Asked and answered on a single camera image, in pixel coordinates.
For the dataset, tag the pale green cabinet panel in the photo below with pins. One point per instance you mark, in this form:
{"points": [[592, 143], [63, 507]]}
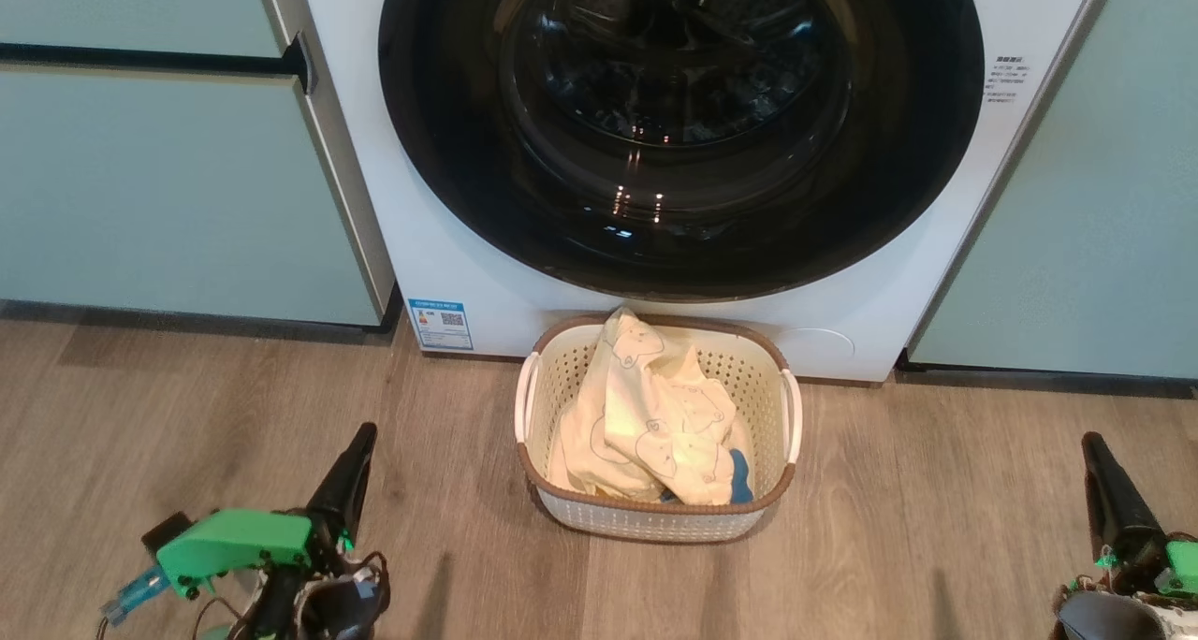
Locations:
{"points": [[1095, 210]]}

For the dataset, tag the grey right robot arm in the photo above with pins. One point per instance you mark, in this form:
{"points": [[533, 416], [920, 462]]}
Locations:
{"points": [[1114, 617]]}

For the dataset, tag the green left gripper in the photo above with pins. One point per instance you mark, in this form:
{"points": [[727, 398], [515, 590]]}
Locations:
{"points": [[239, 539]]}

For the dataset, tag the blue energy label sticker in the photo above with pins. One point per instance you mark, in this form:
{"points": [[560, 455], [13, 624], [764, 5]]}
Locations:
{"points": [[440, 324]]}

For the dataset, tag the pale yellow bear-print garment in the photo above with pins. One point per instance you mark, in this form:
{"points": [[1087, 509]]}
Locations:
{"points": [[655, 406]]}

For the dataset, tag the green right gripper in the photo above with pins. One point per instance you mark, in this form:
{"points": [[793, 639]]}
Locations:
{"points": [[1181, 565]]}

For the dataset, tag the printed text notice sticker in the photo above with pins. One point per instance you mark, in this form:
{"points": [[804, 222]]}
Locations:
{"points": [[1006, 79]]}

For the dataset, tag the pale green cabinet with drawers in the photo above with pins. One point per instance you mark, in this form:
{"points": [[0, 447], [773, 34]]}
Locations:
{"points": [[159, 191]]}

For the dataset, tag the round white filter cover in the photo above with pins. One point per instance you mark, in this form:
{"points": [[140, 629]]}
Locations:
{"points": [[819, 345]]}

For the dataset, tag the white front-load washing machine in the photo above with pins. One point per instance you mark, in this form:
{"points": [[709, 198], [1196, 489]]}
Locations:
{"points": [[449, 247]]}

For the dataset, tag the cream perforated basket brown rim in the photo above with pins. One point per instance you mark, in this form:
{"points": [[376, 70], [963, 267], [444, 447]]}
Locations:
{"points": [[646, 520]]}

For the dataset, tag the black round glass washer door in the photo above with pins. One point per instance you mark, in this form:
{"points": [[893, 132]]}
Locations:
{"points": [[674, 125]]}

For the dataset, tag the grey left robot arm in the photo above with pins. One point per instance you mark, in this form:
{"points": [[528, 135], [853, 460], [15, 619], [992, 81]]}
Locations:
{"points": [[328, 612]]}

